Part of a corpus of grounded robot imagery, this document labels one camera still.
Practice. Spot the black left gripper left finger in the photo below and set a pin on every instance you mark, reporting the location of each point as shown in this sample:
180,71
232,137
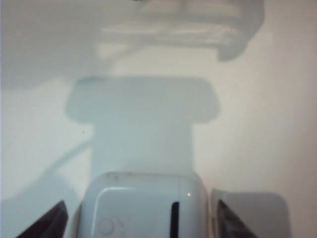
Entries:
53,223

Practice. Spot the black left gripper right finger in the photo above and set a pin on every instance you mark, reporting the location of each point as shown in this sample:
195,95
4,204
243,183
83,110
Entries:
230,225

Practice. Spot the white earphone case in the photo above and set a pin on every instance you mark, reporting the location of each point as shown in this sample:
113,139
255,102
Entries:
138,210

